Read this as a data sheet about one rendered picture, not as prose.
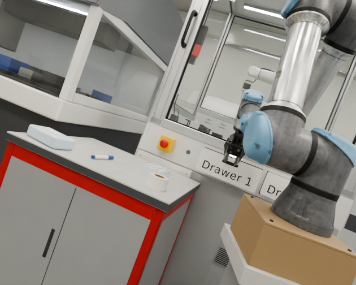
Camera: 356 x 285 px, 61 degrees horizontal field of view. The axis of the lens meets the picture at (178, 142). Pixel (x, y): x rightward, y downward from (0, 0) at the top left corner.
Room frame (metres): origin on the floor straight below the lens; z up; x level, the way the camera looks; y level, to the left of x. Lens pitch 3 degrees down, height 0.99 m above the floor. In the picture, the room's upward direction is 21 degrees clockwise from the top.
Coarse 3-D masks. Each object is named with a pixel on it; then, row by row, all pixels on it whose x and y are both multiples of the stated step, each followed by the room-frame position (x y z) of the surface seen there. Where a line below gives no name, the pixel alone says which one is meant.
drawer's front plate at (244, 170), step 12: (204, 156) 1.39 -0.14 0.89; (216, 156) 1.38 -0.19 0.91; (204, 168) 1.39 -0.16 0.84; (216, 168) 1.38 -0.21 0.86; (228, 168) 1.37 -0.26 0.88; (240, 168) 1.35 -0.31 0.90; (252, 168) 1.34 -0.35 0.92; (228, 180) 1.36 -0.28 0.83; (240, 180) 1.35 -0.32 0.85; (252, 180) 1.34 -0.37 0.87
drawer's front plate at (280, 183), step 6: (270, 174) 1.38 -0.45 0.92; (264, 180) 1.38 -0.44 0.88; (270, 180) 1.38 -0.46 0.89; (276, 180) 1.37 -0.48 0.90; (282, 180) 1.37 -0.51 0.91; (288, 180) 1.36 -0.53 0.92; (264, 186) 1.38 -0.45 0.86; (276, 186) 1.37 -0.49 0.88; (282, 186) 1.36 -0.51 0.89; (264, 192) 1.38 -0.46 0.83; (276, 192) 1.37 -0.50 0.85
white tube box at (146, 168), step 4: (144, 164) 1.15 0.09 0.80; (148, 164) 1.19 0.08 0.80; (152, 164) 1.23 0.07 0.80; (156, 164) 1.25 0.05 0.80; (144, 168) 1.13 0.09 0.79; (148, 168) 1.13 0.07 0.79; (152, 168) 1.12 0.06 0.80; (156, 168) 1.17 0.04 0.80; (160, 168) 1.21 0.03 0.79; (164, 168) 1.24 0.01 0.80; (140, 172) 1.13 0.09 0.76; (144, 172) 1.13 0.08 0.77; (148, 172) 1.13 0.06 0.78; (156, 172) 1.12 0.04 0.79; (160, 172) 1.11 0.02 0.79; (164, 172) 1.15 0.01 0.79; (168, 172) 1.20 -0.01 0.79; (148, 176) 1.12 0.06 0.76; (168, 176) 1.22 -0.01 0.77
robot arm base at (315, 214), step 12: (288, 192) 0.74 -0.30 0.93; (300, 192) 0.71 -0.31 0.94; (312, 192) 0.70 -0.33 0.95; (324, 192) 0.69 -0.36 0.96; (276, 204) 0.74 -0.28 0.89; (288, 204) 0.71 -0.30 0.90; (300, 204) 0.70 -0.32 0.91; (312, 204) 0.69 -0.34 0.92; (324, 204) 0.69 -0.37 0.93; (288, 216) 0.70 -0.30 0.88; (300, 216) 0.69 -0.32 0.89; (312, 216) 0.68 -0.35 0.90; (324, 216) 0.69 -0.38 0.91; (312, 228) 0.68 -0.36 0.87; (324, 228) 0.68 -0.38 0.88
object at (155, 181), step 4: (152, 172) 1.02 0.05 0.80; (152, 176) 0.98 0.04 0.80; (156, 176) 0.98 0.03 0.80; (160, 176) 1.03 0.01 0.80; (164, 176) 1.04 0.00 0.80; (148, 180) 0.99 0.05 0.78; (152, 180) 0.98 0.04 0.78; (156, 180) 0.97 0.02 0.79; (160, 180) 0.98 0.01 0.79; (164, 180) 0.98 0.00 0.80; (168, 180) 1.00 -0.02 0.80; (148, 184) 0.98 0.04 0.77; (152, 184) 0.98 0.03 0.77; (156, 184) 0.97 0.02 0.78; (160, 184) 0.98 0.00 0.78; (164, 184) 0.99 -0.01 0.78; (156, 188) 0.97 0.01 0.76; (160, 188) 0.98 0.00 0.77; (164, 188) 0.99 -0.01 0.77
